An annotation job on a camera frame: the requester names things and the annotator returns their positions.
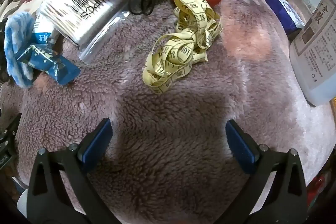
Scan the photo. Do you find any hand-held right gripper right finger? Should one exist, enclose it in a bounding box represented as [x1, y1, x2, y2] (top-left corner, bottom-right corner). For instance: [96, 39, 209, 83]
[225, 119, 307, 224]

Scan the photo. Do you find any floral fleece blanket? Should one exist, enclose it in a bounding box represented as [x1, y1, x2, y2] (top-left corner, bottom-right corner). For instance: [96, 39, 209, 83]
[0, 0, 332, 224]

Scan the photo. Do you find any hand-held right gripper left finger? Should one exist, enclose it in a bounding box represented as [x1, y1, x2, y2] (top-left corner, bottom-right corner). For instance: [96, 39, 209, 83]
[28, 118, 124, 224]

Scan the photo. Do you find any white labelled bottle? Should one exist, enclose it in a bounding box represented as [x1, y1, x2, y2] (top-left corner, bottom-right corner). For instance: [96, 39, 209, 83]
[289, 0, 336, 106]

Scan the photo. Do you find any white and blue gauze packet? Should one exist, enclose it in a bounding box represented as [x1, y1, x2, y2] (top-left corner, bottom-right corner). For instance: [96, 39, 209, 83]
[33, 14, 63, 46]

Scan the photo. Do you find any blue striped cloth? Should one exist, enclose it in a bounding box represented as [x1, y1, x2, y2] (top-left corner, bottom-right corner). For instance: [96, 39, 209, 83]
[5, 12, 36, 88]

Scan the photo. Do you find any cotton swab pack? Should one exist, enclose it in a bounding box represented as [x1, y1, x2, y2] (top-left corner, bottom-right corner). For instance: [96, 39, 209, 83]
[39, 0, 132, 64]

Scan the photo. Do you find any blue tissue pack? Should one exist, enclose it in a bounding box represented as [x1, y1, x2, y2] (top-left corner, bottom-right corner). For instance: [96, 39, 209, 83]
[259, 0, 305, 33]

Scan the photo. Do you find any yellow measuring tape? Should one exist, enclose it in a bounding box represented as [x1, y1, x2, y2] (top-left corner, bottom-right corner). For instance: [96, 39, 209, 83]
[142, 0, 223, 94]

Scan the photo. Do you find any dark blue wrapper packet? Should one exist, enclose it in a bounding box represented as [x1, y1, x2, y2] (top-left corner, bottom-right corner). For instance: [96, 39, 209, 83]
[14, 44, 81, 86]

